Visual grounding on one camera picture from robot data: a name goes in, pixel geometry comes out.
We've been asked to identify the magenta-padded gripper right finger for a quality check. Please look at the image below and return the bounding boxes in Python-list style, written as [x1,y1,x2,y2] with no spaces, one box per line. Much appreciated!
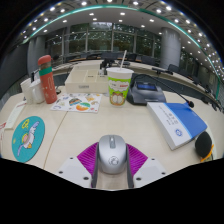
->
[125,143,168,189]

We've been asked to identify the colourful sticker sheet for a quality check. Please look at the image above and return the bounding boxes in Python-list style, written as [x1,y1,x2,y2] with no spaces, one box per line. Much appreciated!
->
[50,92,103,114]

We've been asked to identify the ceiling spot lights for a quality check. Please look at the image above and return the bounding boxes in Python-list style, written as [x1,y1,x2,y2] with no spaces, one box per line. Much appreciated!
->
[19,0,224,84]

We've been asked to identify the stacked white paper cups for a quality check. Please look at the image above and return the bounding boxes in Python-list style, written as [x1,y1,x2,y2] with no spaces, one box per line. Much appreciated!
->
[20,78,36,105]

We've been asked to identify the blue and white book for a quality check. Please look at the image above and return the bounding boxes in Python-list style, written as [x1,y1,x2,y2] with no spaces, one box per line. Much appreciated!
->
[146,101,208,151]

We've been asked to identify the white lidded ceramic mug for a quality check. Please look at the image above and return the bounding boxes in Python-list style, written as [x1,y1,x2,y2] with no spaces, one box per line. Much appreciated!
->
[29,78,46,104]

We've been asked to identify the white printed paper document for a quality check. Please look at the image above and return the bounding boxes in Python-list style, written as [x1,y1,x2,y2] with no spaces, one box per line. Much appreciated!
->
[4,100,27,130]

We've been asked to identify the red drink bottle green band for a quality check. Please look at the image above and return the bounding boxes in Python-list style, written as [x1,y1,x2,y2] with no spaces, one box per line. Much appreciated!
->
[37,54,58,105]

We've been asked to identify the dark gooseneck conference microphone unit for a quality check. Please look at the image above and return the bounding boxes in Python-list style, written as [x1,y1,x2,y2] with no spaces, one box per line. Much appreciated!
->
[126,73,195,108]

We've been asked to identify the white desk organizer box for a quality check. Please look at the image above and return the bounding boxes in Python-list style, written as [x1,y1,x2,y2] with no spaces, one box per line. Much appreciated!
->
[64,63,109,94]

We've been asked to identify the green printed cup with straw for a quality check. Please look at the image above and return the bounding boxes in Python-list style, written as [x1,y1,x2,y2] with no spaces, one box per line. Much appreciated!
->
[105,49,135,107]

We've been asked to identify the silver computer mouse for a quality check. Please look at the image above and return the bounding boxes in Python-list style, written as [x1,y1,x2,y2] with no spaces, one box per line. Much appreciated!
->
[97,134,128,175]

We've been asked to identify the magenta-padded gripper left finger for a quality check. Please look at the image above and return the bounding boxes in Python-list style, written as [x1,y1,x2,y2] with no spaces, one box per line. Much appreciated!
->
[56,142,100,189]

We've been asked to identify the dark office chairs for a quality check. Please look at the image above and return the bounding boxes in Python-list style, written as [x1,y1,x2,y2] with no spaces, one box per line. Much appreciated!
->
[79,50,158,67]

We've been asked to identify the round teal printed mouse pad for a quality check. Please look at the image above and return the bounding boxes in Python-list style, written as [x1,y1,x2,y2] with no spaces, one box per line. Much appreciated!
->
[11,115,46,164]

